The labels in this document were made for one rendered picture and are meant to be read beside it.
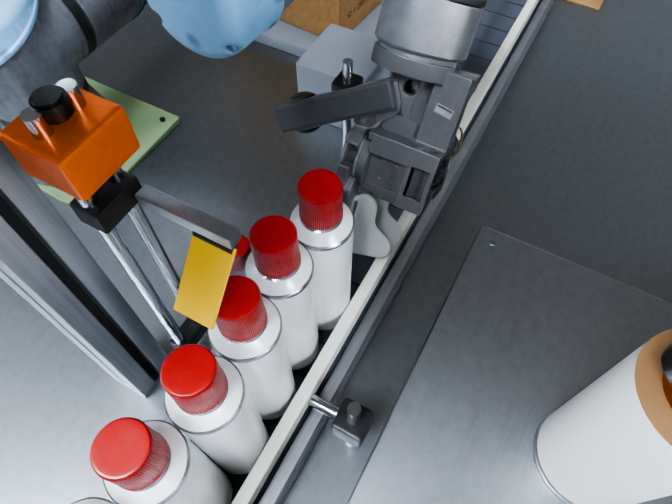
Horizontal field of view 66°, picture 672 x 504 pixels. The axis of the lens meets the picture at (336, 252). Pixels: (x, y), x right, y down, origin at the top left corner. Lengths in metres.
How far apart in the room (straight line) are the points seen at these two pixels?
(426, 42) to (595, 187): 0.43
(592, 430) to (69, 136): 0.37
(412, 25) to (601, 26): 0.68
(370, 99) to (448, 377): 0.27
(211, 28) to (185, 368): 0.20
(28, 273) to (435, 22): 0.32
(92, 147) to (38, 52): 0.41
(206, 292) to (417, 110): 0.23
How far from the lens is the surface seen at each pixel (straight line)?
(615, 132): 0.87
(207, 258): 0.32
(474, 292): 0.58
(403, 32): 0.41
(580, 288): 0.62
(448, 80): 0.42
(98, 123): 0.28
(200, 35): 0.36
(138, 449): 0.31
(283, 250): 0.34
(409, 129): 0.44
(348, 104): 0.44
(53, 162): 0.27
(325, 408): 0.48
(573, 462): 0.47
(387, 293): 0.56
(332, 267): 0.42
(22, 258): 0.37
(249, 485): 0.47
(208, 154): 0.76
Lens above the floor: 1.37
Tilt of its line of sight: 58 degrees down
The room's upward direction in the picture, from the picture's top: straight up
